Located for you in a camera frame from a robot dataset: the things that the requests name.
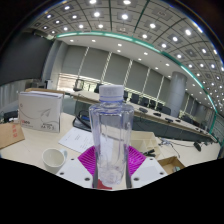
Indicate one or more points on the group of ceiling lights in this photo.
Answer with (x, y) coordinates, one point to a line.
(124, 16)

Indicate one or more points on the clear plastic water bottle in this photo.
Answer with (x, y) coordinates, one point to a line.
(111, 133)

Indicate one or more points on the brown box with red label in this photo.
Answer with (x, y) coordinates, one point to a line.
(170, 165)

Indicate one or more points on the white ceramic mug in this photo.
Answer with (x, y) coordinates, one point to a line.
(53, 160)

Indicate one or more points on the black plastic tool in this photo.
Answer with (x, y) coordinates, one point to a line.
(149, 152)

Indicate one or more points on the black conference microphone unit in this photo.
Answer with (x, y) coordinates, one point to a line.
(81, 122)

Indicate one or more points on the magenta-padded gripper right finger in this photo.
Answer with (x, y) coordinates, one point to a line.
(150, 170)

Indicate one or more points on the printed white paper sheet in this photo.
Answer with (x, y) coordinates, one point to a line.
(76, 139)

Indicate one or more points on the small dark monitor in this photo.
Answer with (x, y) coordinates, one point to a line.
(78, 85)

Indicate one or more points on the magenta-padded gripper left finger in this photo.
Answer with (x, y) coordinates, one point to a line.
(75, 171)

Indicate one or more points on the row of black office chairs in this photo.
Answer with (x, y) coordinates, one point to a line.
(135, 97)

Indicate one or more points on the small black desk device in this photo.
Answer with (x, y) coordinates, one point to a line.
(197, 146)

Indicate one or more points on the white copy paper box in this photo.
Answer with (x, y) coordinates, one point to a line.
(40, 111)

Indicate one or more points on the flat brown cardboard piece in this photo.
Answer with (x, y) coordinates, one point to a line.
(10, 133)

